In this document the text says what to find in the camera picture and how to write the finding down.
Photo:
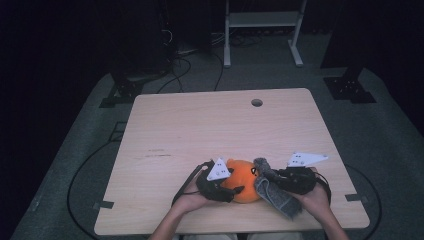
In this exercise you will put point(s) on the orange plush toy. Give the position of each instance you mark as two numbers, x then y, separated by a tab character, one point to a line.
241	181

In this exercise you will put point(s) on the black stand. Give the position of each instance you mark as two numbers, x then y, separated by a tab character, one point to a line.
348	90
125	90

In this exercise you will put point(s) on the person's right hand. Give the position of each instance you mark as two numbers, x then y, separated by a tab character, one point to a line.
318	201

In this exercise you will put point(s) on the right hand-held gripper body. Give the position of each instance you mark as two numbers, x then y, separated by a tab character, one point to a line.
298	180

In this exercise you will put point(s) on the person's left hand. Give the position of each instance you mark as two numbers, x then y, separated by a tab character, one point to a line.
190	201

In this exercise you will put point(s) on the white metal stand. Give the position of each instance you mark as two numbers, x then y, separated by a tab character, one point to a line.
260	19

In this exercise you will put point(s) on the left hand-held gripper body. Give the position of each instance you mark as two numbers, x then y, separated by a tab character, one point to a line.
213	188

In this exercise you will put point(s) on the grey tape strip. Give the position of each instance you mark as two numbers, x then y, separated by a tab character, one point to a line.
355	197
104	205

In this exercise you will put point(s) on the grey fuzzy cloth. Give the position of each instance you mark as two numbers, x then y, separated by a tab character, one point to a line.
278	198

